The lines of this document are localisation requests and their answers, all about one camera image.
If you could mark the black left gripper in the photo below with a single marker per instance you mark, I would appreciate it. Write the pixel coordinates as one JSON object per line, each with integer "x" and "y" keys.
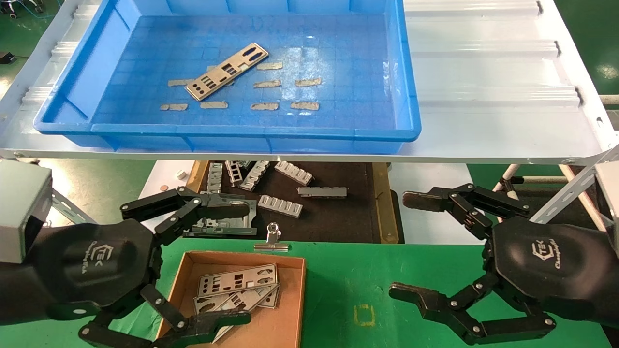
{"x": 96, "y": 261}

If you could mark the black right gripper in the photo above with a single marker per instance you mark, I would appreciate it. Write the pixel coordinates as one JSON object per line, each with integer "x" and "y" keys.
{"x": 546, "y": 266}

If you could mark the brown cardboard box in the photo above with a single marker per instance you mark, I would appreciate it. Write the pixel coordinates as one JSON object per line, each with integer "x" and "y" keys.
{"x": 287, "y": 324}

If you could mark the wood-framed black mat tray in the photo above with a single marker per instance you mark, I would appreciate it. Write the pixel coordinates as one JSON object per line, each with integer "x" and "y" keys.
{"x": 338, "y": 217}

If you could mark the blue plastic tray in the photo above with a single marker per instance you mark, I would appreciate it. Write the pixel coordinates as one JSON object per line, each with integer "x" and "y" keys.
{"x": 140, "y": 48}

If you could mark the small black floor box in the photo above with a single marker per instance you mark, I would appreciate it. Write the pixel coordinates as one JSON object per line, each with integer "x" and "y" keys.
{"x": 6, "y": 57}

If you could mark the silver binder clip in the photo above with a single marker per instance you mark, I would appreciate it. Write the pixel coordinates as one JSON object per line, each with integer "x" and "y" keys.
{"x": 272, "y": 240}

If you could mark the slotted grey metal part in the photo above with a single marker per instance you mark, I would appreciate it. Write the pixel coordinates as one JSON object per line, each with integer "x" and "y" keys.
{"x": 255, "y": 175}
{"x": 280, "y": 206}
{"x": 294, "y": 172}
{"x": 322, "y": 192}
{"x": 235, "y": 172}
{"x": 215, "y": 178}

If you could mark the small white cube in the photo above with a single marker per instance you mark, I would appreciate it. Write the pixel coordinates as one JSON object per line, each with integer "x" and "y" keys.
{"x": 181, "y": 174}

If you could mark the large green table cloth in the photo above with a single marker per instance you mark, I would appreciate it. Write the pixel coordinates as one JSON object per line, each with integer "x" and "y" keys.
{"x": 338, "y": 290}

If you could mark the white perforated rack leg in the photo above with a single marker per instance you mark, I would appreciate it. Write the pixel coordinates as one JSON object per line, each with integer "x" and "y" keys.
{"x": 575, "y": 186}
{"x": 72, "y": 207}

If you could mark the white metal rack shelf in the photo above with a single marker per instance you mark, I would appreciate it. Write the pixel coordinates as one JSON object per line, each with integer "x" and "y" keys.
{"x": 483, "y": 72}

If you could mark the wheeled chair base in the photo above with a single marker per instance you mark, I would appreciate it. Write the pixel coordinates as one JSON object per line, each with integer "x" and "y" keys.
{"x": 22, "y": 7}

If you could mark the large grey metal bracket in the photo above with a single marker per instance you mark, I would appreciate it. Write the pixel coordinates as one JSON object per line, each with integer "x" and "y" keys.
{"x": 227, "y": 227}

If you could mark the white pipe frame rod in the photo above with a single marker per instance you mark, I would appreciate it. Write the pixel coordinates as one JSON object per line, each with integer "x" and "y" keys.
{"x": 592, "y": 212}
{"x": 505, "y": 178}

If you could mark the grey right wrist camera housing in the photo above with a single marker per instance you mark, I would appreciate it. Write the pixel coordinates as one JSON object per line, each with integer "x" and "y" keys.
{"x": 610, "y": 208}

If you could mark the grey wrist camera housing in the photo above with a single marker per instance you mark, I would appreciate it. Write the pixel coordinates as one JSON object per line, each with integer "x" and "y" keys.
{"x": 610, "y": 208}
{"x": 22, "y": 209}

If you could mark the grey left wrist camera housing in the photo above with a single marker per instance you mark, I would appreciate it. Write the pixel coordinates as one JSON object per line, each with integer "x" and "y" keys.
{"x": 22, "y": 209}

